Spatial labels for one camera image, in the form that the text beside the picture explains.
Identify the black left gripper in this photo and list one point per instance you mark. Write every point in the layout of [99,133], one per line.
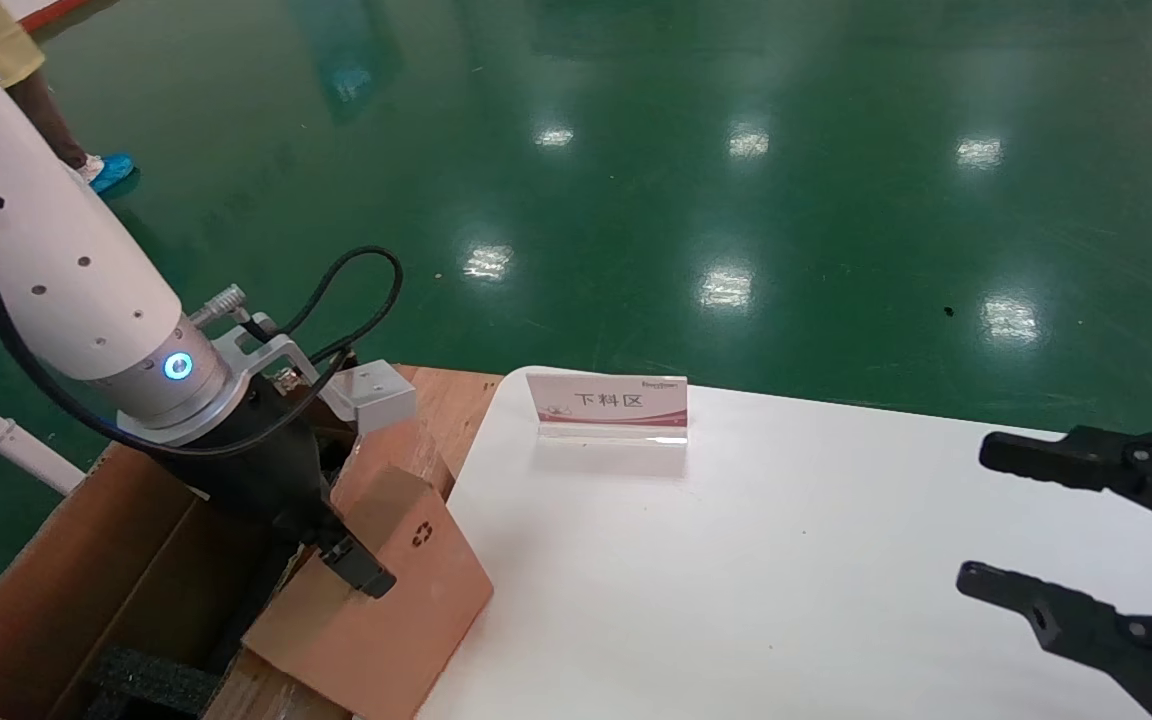
[256,460]

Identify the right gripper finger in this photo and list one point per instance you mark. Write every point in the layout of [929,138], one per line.
[1136,465]
[1136,650]

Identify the small cardboard box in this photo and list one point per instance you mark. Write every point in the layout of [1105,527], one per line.
[386,630]

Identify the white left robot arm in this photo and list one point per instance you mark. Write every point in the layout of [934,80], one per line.
[46,250]

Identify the large open cardboard box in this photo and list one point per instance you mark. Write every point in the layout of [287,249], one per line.
[86,580]

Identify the acrylic sign with Chinese text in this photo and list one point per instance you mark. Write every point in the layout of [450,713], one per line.
[606,400]

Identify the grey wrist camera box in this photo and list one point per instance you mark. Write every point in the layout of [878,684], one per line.
[376,395]

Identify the silver camera mounting bracket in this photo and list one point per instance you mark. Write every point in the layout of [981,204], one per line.
[271,350]

